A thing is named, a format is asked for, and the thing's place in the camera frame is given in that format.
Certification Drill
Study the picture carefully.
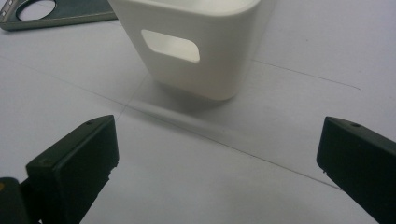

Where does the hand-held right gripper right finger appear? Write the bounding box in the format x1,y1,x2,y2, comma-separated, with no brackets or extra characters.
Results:
316,116,396,224

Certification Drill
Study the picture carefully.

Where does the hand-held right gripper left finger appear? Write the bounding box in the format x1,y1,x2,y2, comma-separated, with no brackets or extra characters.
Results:
25,114,120,224

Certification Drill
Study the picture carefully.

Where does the grey phone case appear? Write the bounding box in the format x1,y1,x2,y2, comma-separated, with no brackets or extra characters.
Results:
0,0,119,32

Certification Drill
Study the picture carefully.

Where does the white plastic bin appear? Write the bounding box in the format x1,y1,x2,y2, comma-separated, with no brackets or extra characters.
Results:
106,0,276,102

